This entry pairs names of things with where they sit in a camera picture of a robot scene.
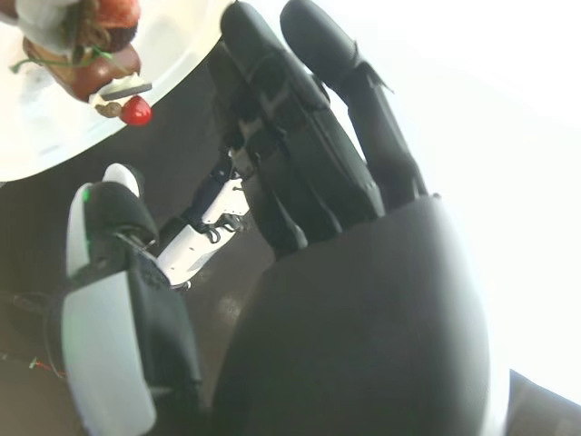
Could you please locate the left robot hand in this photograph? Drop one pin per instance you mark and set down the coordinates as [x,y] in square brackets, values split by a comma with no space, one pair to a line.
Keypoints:
[363,318]

